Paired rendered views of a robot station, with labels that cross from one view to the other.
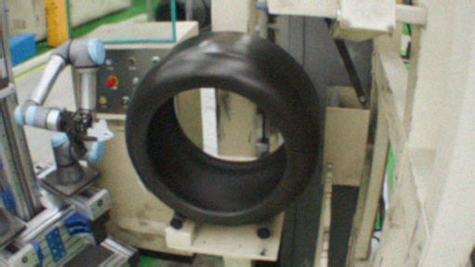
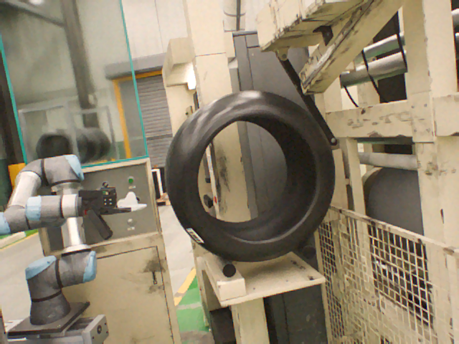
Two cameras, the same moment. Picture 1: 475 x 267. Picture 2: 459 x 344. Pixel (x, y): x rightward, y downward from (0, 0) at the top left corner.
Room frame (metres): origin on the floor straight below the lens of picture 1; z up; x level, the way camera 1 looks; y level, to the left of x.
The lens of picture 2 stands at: (-0.01, 0.62, 1.36)
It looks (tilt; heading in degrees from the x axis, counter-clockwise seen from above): 6 degrees down; 338
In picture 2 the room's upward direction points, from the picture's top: 9 degrees counter-clockwise
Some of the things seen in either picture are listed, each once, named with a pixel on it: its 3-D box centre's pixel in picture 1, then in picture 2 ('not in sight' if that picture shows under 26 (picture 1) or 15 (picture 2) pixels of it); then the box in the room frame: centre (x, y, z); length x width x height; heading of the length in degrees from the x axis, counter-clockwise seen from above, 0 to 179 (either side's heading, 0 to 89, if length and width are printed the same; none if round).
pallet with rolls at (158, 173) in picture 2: not in sight; (153, 184); (8.32, -0.97, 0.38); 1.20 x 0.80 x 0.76; 157
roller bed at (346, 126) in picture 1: (344, 135); (319, 183); (1.46, -0.38, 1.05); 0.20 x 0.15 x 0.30; 169
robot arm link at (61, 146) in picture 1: (64, 146); (44, 275); (1.72, 0.78, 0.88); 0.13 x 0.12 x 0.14; 82
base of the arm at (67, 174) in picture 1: (68, 167); (48, 303); (1.72, 0.79, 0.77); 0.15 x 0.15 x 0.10
